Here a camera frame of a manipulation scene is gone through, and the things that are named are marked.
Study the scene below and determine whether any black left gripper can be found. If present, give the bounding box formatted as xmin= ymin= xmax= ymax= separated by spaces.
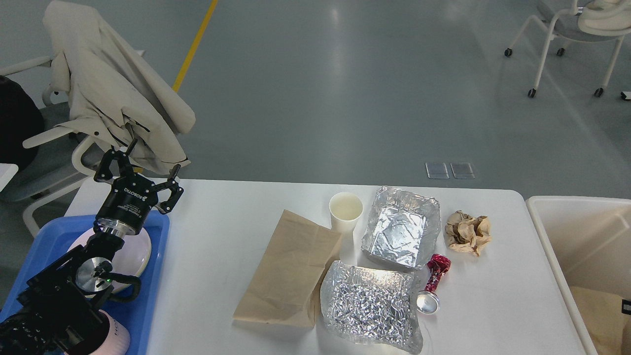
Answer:
xmin=94 ymin=139 xmax=184 ymax=236

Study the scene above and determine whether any pink plate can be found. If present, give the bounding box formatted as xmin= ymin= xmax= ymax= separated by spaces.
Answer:
xmin=71 ymin=228 xmax=152 ymax=294

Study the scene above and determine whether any aluminium foil tray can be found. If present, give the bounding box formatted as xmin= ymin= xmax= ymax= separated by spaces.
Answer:
xmin=361 ymin=186 xmax=442 ymax=270

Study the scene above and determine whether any large brown paper sheet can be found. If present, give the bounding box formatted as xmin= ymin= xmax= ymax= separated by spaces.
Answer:
xmin=570 ymin=286 xmax=630 ymax=355

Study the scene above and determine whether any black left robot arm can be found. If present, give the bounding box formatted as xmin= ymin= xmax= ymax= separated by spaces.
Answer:
xmin=1 ymin=140 xmax=183 ymax=355

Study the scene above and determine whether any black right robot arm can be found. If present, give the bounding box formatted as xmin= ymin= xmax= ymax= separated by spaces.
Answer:
xmin=621 ymin=299 xmax=631 ymax=315

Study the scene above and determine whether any white office chair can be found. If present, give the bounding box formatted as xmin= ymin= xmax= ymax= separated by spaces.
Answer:
xmin=1 ymin=85 xmax=104 ymax=237

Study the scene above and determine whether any beige jacket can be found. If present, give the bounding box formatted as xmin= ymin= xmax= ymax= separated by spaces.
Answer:
xmin=43 ymin=0 xmax=196 ymax=175

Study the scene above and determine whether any person in dark clothes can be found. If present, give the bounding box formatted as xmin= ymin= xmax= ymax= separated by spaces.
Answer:
xmin=0 ymin=75 xmax=44 ymax=172

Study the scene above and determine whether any white paper cup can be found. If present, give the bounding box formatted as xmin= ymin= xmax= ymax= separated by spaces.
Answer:
xmin=328 ymin=192 xmax=363 ymax=234

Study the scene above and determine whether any clear floor plate left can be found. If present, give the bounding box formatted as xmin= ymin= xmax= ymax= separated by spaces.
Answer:
xmin=425 ymin=162 xmax=450 ymax=179

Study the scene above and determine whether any clear floor plate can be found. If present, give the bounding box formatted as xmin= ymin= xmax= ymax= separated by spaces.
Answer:
xmin=425 ymin=162 xmax=450 ymax=179
xmin=450 ymin=162 xmax=476 ymax=179

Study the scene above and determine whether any red foil wrapped glass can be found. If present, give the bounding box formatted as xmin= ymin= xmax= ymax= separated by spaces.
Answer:
xmin=417 ymin=253 xmax=451 ymax=315

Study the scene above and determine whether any clear floor plate right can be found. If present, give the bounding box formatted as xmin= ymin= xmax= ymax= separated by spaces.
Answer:
xmin=450 ymin=162 xmax=476 ymax=179

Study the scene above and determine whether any crumpled brown paper ball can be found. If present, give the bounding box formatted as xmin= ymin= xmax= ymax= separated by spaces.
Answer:
xmin=445 ymin=211 xmax=492 ymax=257

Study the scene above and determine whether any cream plastic bin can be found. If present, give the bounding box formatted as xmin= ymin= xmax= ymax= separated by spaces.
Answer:
xmin=526 ymin=196 xmax=631 ymax=355

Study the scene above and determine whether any white chair with castors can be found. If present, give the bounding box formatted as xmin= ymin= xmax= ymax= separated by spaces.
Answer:
xmin=503 ymin=0 xmax=631 ymax=98

